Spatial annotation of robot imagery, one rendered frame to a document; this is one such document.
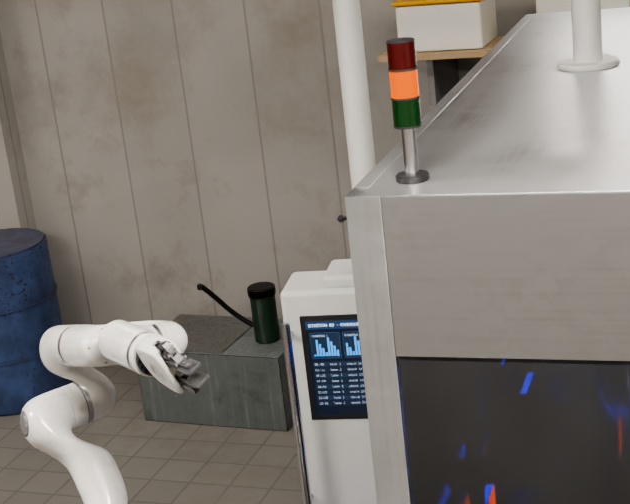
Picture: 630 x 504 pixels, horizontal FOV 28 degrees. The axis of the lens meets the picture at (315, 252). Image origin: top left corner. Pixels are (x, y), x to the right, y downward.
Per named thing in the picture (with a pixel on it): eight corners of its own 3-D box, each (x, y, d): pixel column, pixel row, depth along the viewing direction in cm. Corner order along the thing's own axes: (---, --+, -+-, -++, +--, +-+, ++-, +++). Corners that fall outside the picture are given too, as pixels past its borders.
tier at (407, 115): (424, 120, 221) (422, 93, 220) (418, 127, 217) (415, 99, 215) (397, 122, 223) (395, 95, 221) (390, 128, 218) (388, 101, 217)
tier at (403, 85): (422, 93, 220) (419, 65, 218) (415, 98, 215) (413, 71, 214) (395, 94, 221) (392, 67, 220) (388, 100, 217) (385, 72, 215)
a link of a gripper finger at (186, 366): (171, 369, 229) (189, 377, 224) (162, 356, 228) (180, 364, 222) (184, 357, 230) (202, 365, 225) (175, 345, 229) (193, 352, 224)
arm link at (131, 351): (142, 384, 242) (149, 388, 240) (118, 350, 238) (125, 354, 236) (174, 356, 245) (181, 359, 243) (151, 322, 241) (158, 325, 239)
